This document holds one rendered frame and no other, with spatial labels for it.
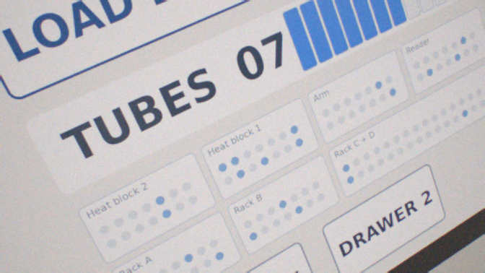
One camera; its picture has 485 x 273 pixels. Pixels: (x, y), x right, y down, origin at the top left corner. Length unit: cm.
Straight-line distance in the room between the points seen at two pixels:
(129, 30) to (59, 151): 7
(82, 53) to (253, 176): 12
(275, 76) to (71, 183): 13
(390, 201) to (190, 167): 14
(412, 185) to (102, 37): 23
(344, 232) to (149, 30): 18
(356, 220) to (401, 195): 4
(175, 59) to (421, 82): 17
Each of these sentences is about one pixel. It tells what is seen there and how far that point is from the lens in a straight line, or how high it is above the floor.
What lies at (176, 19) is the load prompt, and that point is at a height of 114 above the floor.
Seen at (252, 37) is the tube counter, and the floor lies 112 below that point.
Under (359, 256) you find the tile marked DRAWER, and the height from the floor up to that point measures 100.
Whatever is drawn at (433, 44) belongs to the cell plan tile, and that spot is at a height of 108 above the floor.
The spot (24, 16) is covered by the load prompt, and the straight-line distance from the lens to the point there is 27.
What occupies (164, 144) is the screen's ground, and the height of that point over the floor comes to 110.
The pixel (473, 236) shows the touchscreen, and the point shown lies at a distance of 41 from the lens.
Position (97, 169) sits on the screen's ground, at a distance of 27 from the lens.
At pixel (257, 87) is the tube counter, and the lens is 29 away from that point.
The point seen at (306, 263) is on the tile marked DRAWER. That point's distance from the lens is 33.
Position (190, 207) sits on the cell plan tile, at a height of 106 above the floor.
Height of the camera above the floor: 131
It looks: 53 degrees down
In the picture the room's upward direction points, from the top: 6 degrees counter-clockwise
